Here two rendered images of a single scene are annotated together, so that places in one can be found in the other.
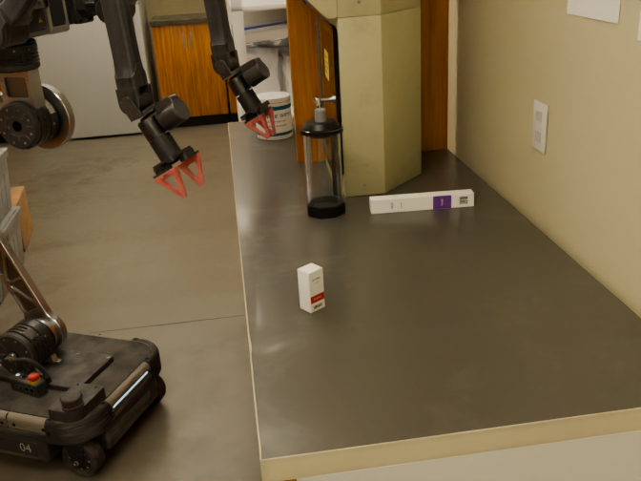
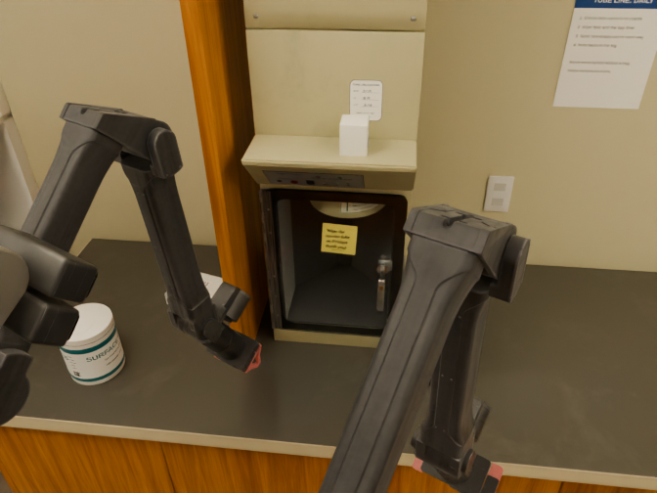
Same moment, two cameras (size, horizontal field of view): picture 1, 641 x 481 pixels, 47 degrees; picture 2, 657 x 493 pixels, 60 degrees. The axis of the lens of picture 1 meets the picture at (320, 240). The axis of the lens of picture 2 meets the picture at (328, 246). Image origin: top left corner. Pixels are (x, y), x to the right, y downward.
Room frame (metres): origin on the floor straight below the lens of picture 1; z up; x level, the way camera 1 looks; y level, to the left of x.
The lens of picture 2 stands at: (1.81, 0.95, 1.97)
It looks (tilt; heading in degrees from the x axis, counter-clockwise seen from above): 35 degrees down; 284
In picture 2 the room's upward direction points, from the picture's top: 1 degrees counter-clockwise
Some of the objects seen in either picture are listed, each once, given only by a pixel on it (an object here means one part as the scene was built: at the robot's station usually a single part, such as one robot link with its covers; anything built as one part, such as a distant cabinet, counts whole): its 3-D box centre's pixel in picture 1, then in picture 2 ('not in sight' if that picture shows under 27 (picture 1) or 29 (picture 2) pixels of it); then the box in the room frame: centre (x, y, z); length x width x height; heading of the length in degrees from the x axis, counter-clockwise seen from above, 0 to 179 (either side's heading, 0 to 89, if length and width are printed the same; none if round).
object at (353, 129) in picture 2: not in sight; (354, 135); (1.99, -0.01, 1.54); 0.05 x 0.05 x 0.06; 7
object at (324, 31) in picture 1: (329, 94); (334, 268); (2.04, -0.05, 1.19); 0.30 x 0.01 x 0.40; 6
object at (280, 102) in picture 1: (273, 115); (90, 343); (2.60, 0.14, 1.02); 0.13 x 0.13 x 0.15
